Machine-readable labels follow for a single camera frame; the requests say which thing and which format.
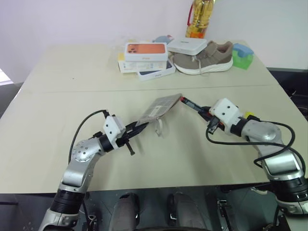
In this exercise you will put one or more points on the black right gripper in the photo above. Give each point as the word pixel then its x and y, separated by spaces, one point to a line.
pixel 213 125

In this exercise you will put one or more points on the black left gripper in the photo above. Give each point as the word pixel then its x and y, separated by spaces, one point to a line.
pixel 128 142

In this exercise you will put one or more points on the red marker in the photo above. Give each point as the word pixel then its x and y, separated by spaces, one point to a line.
pixel 191 104

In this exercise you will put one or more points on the clear plastic package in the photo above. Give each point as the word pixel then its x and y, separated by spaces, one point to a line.
pixel 160 107

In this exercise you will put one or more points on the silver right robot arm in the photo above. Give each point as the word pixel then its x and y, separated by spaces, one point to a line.
pixel 276 163

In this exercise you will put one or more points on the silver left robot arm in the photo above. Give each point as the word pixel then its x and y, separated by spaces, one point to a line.
pixel 80 154

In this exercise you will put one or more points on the brown sneaker white sole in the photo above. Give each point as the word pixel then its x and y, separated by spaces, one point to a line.
pixel 204 60

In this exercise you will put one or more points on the dark blue phone box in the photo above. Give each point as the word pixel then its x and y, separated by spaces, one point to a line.
pixel 156 72

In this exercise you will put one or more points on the white and yellow box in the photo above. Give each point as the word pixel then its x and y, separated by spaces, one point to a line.
pixel 139 66

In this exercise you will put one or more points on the green and blue block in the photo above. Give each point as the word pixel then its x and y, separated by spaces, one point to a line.
pixel 243 57

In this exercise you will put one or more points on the flat white box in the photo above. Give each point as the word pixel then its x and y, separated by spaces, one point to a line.
pixel 187 45

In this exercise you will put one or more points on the orange phone box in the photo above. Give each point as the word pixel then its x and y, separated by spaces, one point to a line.
pixel 146 51

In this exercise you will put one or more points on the dark rounded robot leg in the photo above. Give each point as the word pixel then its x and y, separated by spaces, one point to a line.
pixel 187 211
pixel 126 211

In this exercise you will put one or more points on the yellow oil bottle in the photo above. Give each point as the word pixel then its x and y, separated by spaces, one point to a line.
pixel 199 19

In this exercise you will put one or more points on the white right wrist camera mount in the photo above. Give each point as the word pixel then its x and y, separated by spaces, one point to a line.
pixel 225 109

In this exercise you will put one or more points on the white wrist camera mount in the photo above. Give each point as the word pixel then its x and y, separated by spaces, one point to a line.
pixel 225 109
pixel 112 126

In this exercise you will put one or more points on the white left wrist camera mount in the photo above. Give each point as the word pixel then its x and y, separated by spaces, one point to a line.
pixel 112 126

